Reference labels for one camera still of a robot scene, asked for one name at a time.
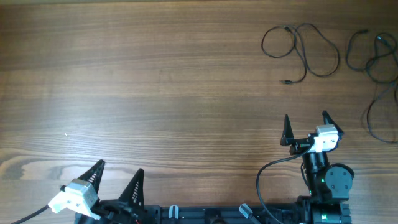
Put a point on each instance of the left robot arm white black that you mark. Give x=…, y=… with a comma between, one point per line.
x=128, y=208

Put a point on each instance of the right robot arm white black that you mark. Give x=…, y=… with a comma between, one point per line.
x=328, y=184

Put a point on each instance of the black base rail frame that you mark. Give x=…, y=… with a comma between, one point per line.
x=285, y=213

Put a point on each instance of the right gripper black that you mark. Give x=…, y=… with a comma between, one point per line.
x=302, y=145

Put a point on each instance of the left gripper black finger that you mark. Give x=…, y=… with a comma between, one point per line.
x=133, y=194
x=94, y=175

